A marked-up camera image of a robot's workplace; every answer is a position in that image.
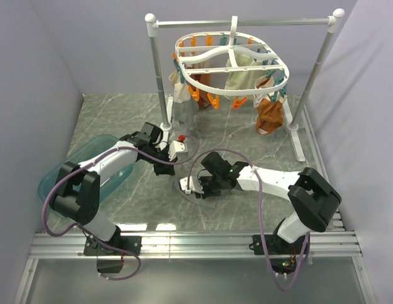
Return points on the orange hanging underwear right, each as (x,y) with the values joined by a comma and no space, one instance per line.
(270,117)

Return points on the grey beige hanging underwear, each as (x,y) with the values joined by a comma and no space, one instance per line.
(184,108)

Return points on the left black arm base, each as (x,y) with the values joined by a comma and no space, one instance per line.
(110,257)

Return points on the cream hanging underwear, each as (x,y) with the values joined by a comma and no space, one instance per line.
(247,80)

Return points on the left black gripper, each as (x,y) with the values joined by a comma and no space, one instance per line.
(164,169)

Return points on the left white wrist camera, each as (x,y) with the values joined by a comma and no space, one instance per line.
(176,148)

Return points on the white oval clip hanger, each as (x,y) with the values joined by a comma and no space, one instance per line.
(196,48)

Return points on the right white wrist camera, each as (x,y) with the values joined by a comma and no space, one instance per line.
(190,185)

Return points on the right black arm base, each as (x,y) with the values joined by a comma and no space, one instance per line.
(285,254)

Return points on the orange front clip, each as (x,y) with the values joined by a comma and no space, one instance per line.
(238,102)

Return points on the silver white drying rack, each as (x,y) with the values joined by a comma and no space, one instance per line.
(332,22)

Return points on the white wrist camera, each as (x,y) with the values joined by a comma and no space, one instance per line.
(190,185)
(176,148)

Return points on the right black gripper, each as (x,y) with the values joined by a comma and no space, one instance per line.
(206,193)

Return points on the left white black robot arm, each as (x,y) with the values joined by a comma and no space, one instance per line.
(79,187)

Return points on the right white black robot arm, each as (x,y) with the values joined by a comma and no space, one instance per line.
(313,199)

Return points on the aluminium mounting rail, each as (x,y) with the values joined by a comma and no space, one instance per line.
(193,245)

